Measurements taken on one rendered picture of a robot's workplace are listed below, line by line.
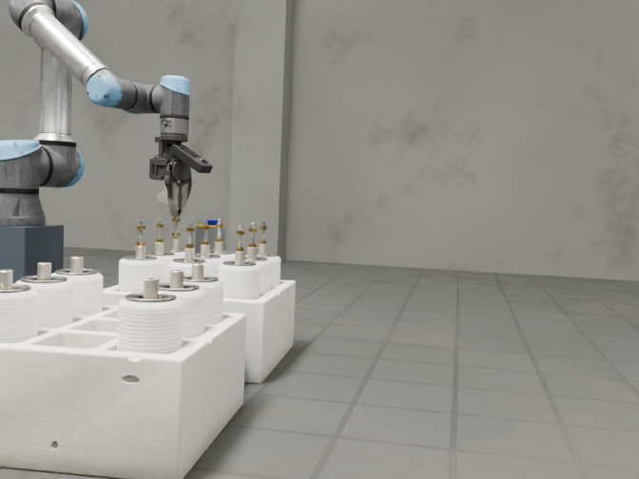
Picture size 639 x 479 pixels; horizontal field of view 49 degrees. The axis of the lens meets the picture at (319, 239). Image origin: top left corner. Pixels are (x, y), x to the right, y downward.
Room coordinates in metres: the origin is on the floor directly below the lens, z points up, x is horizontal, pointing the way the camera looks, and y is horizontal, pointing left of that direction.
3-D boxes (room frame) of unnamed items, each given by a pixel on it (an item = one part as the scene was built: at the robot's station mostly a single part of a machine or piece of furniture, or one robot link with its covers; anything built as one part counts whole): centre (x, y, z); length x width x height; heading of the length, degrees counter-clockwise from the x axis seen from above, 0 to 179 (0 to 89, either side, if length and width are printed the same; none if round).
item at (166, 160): (1.85, 0.40, 0.49); 0.09 x 0.08 x 0.12; 62
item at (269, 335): (1.71, 0.28, 0.09); 0.39 x 0.39 x 0.18; 82
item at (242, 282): (1.58, 0.18, 0.16); 0.10 x 0.10 x 0.18
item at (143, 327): (1.05, 0.25, 0.16); 0.10 x 0.10 x 0.18
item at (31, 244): (1.89, 0.83, 0.15); 0.18 x 0.18 x 0.30; 79
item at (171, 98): (1.85, 0.40, 0.65); 0.09 x 0.08 x 0.11; 66
